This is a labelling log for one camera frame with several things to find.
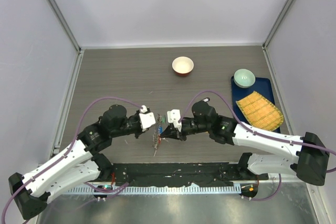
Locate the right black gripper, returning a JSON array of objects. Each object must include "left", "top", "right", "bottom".
[{"left": 161, "top": 118, "right": 211, "bottom": 141}]

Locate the large metal keyring disc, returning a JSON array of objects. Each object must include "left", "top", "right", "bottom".
[{"left": 153, "top": 114, "right": 162, "bottom": 157}]

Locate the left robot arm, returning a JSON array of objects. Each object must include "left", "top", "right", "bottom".
[{"left": 8, "top": 104, "right": 155, "bottom": 220}]

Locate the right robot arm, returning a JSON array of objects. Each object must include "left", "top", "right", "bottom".
[{"left": 160, "top": 100, "right": 330, "bottom": 186}]

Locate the red white bowl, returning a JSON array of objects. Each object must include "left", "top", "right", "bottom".
[{"left": 172, "top": 56, "right": 194, "bottom": 77}]

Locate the light green bowl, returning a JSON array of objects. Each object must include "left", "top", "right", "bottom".
[{"left": 233, "top": 69, "right": 256, "bottom": 88}]

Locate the yellow woven mat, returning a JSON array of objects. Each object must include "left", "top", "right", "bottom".
[{"left": 236, "top": 91, "right": 284, "bottom": 131}]

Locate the blue tray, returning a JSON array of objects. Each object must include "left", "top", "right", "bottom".
[{"left": 230, "top": 77, "right": 275, "bottom": 124}]

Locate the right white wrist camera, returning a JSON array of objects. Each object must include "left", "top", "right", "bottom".
[{"left": 167, "top": 109, "right": 182, "bottom": 132}]

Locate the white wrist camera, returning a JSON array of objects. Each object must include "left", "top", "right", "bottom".
[
  {"left": 139, "top": 105, "right": 156, "bottom": 132},
  {"left": 167, "top": 109, "right": 182, "bottom": 132}
]

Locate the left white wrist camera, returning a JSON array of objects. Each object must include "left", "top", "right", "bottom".
[{"left": 139, "top": 105, "right": 156, "bottom": 132}]

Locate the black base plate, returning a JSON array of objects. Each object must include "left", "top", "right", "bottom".
[{"left": 104, "top": 162, "right": 269, "bottom": 187}]

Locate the white cable duct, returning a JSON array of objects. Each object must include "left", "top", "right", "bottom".
[{"left": 64, "top": 184, "right": 241, "bottom": 195}]

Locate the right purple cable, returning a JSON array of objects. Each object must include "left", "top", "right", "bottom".
[{"left": 178, "top": 90, "right": 336, "bottom": 201}]

